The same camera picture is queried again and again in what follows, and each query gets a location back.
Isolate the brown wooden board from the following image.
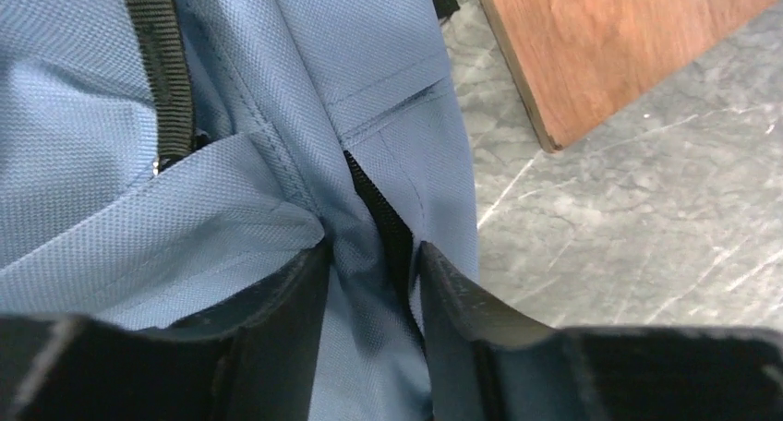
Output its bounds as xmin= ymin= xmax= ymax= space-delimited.
xmin=479 ymin=0 xmax=779 ymax=152

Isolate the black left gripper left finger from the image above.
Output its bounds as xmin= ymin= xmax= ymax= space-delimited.
xmin=1 ymin=241 xmax=331 ymax=420

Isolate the blue student backpack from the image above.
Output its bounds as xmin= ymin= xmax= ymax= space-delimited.
xmin=1 ymin=0 xmax=477 ymax=420

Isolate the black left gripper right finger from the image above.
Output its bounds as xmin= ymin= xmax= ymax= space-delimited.
xmin=418 ymin=243 xmax=782 ymax=420

